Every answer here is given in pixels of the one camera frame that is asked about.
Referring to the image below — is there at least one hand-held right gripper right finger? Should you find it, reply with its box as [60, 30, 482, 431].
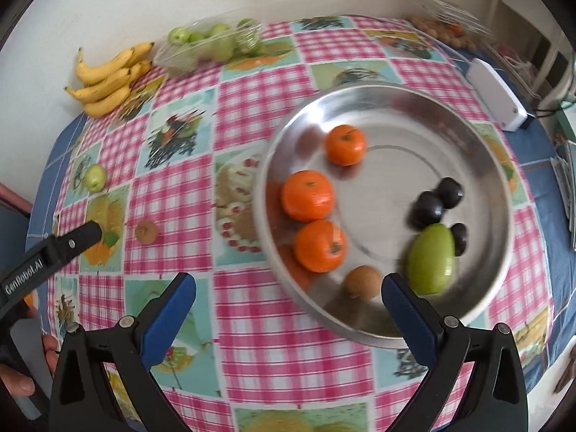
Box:
[381, 272, 528, 432]

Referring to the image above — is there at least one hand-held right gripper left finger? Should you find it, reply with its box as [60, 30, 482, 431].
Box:
[49, 272, 197, 432]

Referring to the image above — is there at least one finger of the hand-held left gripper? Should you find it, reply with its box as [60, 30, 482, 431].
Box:
[42, 220, 103, 266]

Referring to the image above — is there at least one brown kiwi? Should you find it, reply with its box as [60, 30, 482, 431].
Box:
[135, 219, 159, 244]
[344, 265, 382, 301]

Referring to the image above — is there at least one green pear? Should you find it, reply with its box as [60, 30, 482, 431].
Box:
[406, 224, 455, 295]

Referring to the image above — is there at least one dark purple plum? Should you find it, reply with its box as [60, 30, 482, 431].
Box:
[450, 222, 469, 257]
[409, 190, 446, 230]
[437, 177, 464, 210]

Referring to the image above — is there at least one orange mandarin with stick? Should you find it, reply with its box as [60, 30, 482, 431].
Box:
[294, 220, 347, 273]

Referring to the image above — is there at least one round metal plate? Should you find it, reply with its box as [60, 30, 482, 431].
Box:
[252, 83, 514, 349]

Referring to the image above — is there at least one person's left hand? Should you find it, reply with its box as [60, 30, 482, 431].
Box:
[0, 334, 60, 399]

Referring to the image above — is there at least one green apple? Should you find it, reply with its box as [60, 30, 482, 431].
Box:
[84, 164, 107, 192]

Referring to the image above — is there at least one pink checkered printed tablecloth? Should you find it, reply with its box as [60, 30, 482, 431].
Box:
[38, 14, 556, 432]

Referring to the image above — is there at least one bunch of yellow bananas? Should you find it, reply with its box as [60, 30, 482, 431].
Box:
[63, 41, 156, 118]

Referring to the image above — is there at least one plastic bag of green apples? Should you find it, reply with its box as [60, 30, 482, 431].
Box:
[154, 11, 264, 77]

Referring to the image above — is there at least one white plastic box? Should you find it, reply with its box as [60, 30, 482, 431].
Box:
[465, 58, 529, 132]

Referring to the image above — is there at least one clear plastic fruit container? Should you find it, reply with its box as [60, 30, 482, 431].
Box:
[407, 0, 500, 50]

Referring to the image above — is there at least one white chair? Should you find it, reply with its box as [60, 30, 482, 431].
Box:
[490, 0, 576, 109]

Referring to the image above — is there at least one black cable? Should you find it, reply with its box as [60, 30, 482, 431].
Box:
[526, 94, 576, 120]

